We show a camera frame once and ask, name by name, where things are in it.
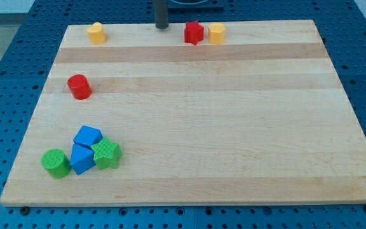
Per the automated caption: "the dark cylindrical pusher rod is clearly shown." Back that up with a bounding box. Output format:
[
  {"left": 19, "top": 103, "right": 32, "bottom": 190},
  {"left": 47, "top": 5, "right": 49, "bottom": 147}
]
[{"left": 153, "top": 0, "right": 169, "bottom": 29}]

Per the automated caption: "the yellow hexagon block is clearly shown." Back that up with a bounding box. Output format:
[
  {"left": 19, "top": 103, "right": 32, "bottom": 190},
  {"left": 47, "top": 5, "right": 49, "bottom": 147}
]
[{"left": 207, "top": 22, "right": 226, "bottom": 45}]

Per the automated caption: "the yellow heart block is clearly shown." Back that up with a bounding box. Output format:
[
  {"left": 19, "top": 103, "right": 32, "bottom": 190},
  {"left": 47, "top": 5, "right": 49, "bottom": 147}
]
[{"left": 86, "top": 22, "right": 107, "bottom": 45}]

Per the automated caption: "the red star block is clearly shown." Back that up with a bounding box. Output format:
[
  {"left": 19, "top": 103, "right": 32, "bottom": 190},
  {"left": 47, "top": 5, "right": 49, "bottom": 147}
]
[{"left": 184, "top": 21, "right": 204, "bottom": 45}]

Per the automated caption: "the red cylinder block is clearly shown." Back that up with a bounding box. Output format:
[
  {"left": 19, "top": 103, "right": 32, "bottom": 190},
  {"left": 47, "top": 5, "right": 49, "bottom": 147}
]
[{"left": 67, "top": 74, "right": 92, "bottom": 100}]

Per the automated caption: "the blue cube block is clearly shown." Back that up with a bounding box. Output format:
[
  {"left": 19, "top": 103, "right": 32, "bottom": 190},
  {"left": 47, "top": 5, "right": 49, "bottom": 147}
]
[{"left": 73, "top": 125, "right": 103, "bottom": 149}]

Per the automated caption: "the wooden board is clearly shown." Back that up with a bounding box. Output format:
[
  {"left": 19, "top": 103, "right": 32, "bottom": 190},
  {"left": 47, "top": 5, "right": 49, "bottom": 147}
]
[{"left": 0, "top": 20, "right": 366, "bottom": 207}]

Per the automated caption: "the green star block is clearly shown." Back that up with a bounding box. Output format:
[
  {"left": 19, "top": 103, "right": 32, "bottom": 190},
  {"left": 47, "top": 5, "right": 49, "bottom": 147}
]
[{"left": 91, "top": 137, "right": 123, "bottom": 170}]

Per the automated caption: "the blue triangle block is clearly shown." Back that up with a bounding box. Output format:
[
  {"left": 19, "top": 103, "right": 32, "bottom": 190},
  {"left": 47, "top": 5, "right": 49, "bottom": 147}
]
[{"left": 70, "top": 144, "right": 96, "bottom": 175}]

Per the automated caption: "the green cylinder block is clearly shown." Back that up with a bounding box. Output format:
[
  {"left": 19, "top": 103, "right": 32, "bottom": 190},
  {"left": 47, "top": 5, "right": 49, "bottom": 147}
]
[{"left": 41, "top": 148, "right": 71, "bottom": 179}]

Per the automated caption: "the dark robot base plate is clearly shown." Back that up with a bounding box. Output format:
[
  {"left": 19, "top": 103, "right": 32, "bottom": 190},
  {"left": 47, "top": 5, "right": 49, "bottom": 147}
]
[{"left": 167, "top": 0, "right": 224, "bottom": 10}]

